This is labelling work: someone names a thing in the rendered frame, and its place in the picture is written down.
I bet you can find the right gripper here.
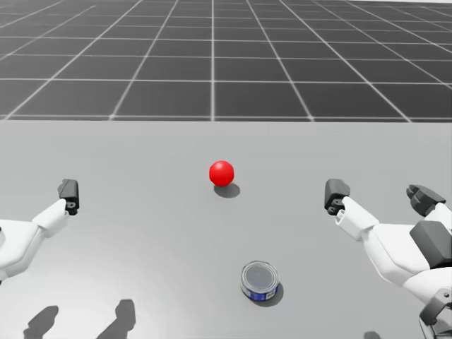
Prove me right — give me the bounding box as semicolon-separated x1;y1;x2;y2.
323;178;452;301

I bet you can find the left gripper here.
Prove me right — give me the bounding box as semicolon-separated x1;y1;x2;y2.
0;178;81;280

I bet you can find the blue flat can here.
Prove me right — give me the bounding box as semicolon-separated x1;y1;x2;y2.
240;261;280;302

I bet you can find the small round ball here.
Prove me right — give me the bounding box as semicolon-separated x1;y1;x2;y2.
208;160;235;187

